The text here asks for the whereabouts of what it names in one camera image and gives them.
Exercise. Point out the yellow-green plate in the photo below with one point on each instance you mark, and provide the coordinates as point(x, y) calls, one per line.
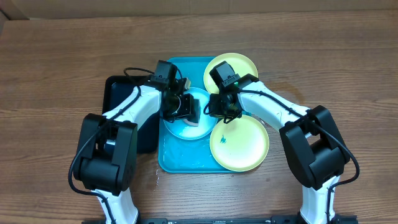
point(241, 64)
point(240, 145)

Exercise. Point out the teal plastic tray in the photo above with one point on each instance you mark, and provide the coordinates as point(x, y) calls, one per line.
point(177, 155)

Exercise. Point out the dark sponge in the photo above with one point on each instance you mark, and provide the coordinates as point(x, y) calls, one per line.
point(191, 121)

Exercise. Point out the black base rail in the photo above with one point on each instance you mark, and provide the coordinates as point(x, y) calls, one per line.
point(277, 219)

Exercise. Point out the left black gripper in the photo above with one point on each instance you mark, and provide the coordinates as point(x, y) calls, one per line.
point(188, 110)

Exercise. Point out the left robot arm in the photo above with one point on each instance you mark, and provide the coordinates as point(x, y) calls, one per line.
point(107, 149)

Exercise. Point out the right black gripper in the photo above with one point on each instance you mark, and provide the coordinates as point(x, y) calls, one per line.
point(216, 111)

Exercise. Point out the light blue plate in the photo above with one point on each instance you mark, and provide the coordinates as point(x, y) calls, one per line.
point(185, 131)

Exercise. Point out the black plastic tray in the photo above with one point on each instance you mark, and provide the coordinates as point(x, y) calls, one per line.
point(117, 89)

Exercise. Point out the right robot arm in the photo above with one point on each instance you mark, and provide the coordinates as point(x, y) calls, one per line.
point(313, 146)

